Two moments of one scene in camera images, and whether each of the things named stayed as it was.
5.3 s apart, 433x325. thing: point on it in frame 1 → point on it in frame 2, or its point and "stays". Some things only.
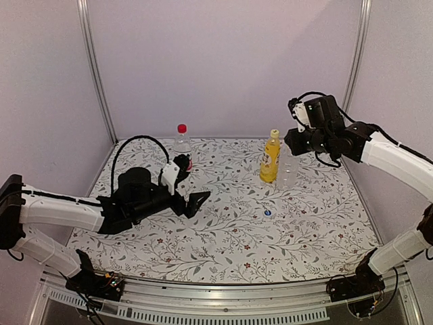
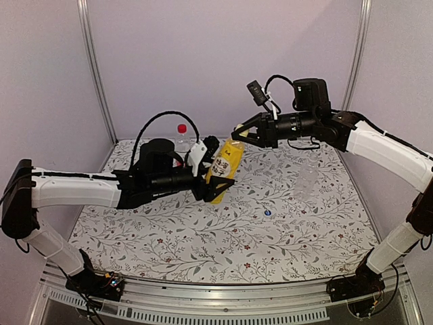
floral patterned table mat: x=246 y=231 stays
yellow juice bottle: x=270 y=161 → x=225 y=162
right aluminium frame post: x=366 y=9 stays
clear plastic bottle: x=287 y=168 → x=307 y=177
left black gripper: x=192 y=206 → x=199 y=191
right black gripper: x=296 y=147 → x=267 y=131
